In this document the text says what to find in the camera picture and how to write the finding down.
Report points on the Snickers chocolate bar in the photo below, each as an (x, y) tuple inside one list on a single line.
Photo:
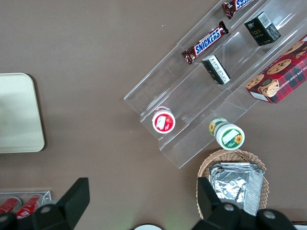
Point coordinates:
[(206, 42), (236, 7)]

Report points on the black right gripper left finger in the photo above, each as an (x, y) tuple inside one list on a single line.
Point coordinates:
[(64, 210)]

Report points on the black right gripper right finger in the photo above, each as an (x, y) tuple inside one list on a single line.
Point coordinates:
[(216, 215)]

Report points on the red lid yogurt cup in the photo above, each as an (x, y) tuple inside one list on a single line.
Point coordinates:
[(163, 122)]

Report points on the light tan wicker basket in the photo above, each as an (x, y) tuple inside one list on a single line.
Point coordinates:
[(206, 165)]

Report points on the beige rectangular serving tray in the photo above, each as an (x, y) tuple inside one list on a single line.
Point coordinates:
[(21, 112)]

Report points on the green lid yogurt cup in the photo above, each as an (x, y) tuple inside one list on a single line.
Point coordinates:
[(230, 136)]

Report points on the clear acrylic bottle rack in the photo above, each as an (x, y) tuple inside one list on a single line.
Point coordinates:
[(46, 195)]

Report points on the clear acrylic tiered stand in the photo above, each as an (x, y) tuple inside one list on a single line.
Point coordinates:
[(192, 95)]

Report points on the silver foil container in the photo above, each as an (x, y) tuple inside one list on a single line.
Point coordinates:
[(235, 187)]

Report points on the red cola bottle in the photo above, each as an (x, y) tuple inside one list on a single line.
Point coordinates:
[(9, 204), (28, 207)]

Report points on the red tartan cookie box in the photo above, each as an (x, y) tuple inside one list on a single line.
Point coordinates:
[(283, 76)]

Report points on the small black carton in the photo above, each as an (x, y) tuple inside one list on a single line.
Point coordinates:
[(216, 69), (261, 30)]

